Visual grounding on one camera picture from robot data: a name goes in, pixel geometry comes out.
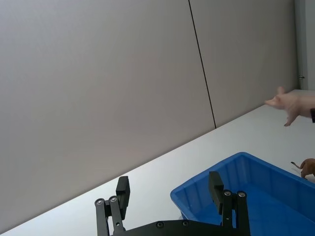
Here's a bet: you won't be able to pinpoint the brown rounded object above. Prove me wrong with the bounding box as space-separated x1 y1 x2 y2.
290 158 315 179

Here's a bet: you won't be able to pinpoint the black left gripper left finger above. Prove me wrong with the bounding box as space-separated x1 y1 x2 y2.
94 176 131 236

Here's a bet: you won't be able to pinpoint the blue plastic bin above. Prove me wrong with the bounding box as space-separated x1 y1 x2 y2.
170 151 315 236

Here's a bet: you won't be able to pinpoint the person's hand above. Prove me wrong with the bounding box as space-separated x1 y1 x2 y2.
264 86 313 127

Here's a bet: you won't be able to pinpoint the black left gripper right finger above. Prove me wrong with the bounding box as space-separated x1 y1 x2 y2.
208 171 251 236

